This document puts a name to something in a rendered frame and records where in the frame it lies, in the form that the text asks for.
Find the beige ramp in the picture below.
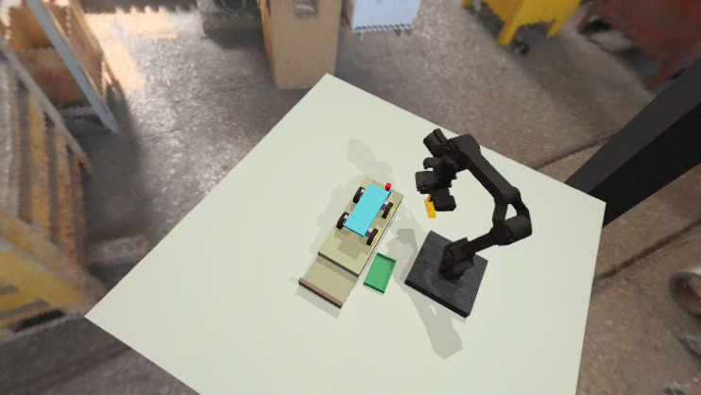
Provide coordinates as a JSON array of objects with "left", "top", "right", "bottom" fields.
[{"left": 299, "top": 189, "right": 403, "bottom": 309}]

